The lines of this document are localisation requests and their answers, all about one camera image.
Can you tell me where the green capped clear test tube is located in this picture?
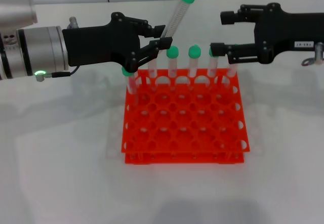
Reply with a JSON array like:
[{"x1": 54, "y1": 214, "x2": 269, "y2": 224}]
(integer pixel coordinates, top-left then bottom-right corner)
[
  {"x1": 121, "y1": 66, "x2": 139, "y2": 103},
  {"x1": 207, "y1": 46, "x2": 220, "y2": 88},
  {"x1": 159, "y1": 0, "x2": 198, "y2": 40},
  {"x1": 166, "y1": 46, "x2": 180, "y2": 91},
  {"x1": 222, "y1": 63, "x2": 238, "y2": 87},
  {"x1": 147, "y1": 57, "x2": 158, "y2": 91},
  {"x1": 187, "y1": 46, "x2": 202, "y2": 89}
]

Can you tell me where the orange plastic test tube rack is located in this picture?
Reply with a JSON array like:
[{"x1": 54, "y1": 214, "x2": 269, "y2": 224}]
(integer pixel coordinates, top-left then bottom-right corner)
[{"x1": 120, "y1": 68, "x2": 251, "y2": 164}]

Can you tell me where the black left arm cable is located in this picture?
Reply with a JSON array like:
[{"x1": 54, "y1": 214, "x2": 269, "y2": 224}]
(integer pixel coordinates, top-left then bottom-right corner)
[{"x1": 34, "y1": 66, "x2": 79, "y2": 82}]

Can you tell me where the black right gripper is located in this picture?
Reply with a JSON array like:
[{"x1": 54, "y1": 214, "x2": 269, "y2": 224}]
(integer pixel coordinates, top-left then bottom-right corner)
[{"x1": 210, "y1": 3, "x2": 324, "y2": 65}]

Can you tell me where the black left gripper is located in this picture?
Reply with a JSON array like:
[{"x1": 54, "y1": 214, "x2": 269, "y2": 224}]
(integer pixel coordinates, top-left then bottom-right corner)
[{"x1": 62, "y1": 11, "x2": 173, "y2": 74}]

